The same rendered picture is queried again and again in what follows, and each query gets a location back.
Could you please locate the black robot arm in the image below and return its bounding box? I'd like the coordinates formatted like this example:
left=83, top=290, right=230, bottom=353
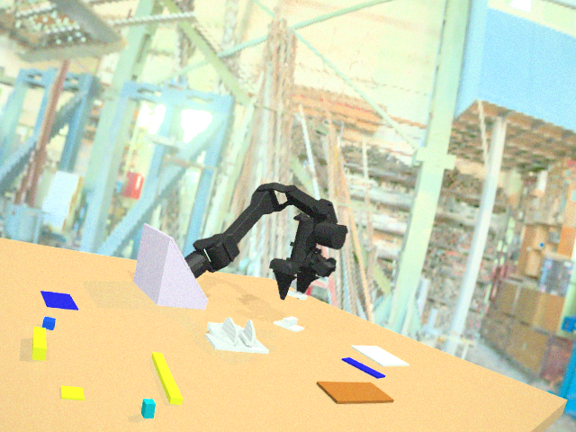
left=184, top=182, right=348, bottom=279

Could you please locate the orange flat plate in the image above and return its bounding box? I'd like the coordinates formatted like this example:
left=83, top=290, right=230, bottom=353
left=317, top=381, right=394, bottom=404

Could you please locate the small cyan block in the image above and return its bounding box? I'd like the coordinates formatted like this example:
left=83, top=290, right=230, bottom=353
left=141, top=399, right=156, bottom=419

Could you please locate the yellow rectangular block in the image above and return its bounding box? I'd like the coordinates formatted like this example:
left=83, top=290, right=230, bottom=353
left=32, top=327, right=47, bottom=361

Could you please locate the blue flat bar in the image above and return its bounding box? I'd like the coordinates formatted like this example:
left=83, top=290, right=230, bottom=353
left=341, top=357, right=386, bottom=379

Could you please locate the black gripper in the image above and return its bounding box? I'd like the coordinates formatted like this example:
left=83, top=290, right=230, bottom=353
left=269, top=238, right=320, bottom=301

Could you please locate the yellow long bar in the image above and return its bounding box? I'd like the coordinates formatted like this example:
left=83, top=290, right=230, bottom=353
left=151, top=352, right=183, bottom=405

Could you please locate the yellow flat block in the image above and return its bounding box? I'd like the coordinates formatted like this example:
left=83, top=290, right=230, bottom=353
left=61, top=385, right=85, bottom=401

